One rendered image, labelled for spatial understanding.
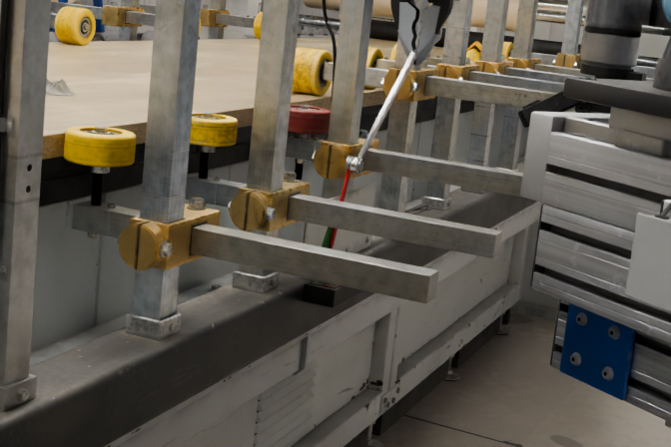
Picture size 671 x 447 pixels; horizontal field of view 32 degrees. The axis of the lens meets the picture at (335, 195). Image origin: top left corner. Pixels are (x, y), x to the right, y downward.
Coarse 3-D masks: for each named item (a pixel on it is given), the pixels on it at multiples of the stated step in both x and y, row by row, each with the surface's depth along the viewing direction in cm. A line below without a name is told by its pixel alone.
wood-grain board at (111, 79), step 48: (96, 48) 255; (144, 48) 269; (240, 48) 301; (336, 48) 343; (384, 48) 369; (432, 48) 398; (48, 96) 166; (96, 96) 172; (144, 96) 178; (240, 96) 192; (384, 96) 231; (48, 144) 133
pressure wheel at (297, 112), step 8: (296, 112) 176; (304, 112) 176; (312, 112) 176; (320, 112) 177; (328, 112) 178; (296, 120) 176; (304, 120) 176; (312, 120) 176; (320, 120) 177; (328, 120) 178; (296, 128) 176; (304, 128) 176; (312, 128) 176; (320, 128) 177; (328, 128) 179; (296, 136) 180; (304, 136) 179; (296, 168) 181
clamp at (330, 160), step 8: (328, 144) 172; (336, 144) 171; (344, 144) 171; (352, 144) 172; (360, 144) 174; (376, 144) 180; (320, 152) 170; (328, 152) 170; (336, 152) 169; (344, 152) 170; (352, 152) 171; (312, 160) 172; (320, 160) 170; (328, 160) 170; (336, 160) 169; (344, 160) 169; (320, 168) 171; (328, 168) 170; (336, 168) 170; (344, 168) 170; (328, 176) 171; (336, 176) 170; (344, 176) 171; (352, 176) 173
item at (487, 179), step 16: (288, 144) 180; (304, 144) 179; (320, 144) 178; (304, 160) 181; (368, 160) 175; (384, 160) 174; (400, 160) 173; (416, 160) 172; (432, 160) 172; (400, 176) 173; (416, 176) 172; (432, 176) 171; (448, 176) 170; (464, 176) 169; (480, 176) 169; (496, 176) 168; (512, 176) 167; (496, 192) 168; (512, 192) 167
